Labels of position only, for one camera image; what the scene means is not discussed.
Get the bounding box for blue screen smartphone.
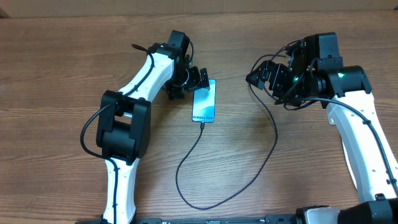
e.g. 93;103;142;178
192;79;216;123

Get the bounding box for black charger cable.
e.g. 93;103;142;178
175;53;287;211

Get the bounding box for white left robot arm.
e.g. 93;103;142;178
80;30;210;223

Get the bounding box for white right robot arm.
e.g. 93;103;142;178
246;32;397;223

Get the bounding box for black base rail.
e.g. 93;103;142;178
76;213;352;224

